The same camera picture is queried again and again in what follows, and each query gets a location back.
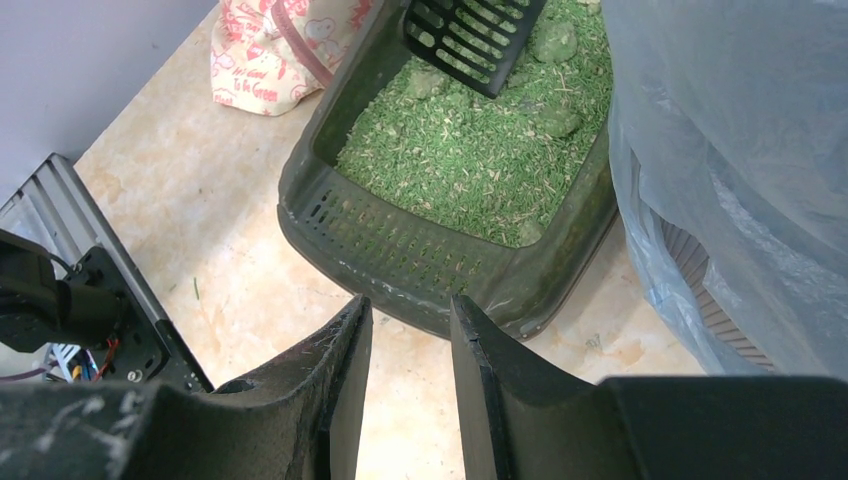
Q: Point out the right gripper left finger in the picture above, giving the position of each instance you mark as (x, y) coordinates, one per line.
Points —
(297, 416)

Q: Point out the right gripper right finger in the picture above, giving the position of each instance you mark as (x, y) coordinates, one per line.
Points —
(521, 417)

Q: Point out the dark green litter box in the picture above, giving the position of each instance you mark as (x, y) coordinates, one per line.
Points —
(409, 266)

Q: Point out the blue plastic bin liner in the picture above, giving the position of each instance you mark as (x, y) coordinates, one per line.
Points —
(728, 154)

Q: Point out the black litter scoop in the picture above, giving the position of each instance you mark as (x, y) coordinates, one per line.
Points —
(477, 43)

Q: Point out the green litter pellets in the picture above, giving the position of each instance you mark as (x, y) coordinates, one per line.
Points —
(497, 169)

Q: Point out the patterned cream cloth bag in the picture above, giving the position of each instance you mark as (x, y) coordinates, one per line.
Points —
(267, 55)

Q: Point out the aluminium frame rail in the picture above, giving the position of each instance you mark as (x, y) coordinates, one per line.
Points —
(54, 209)

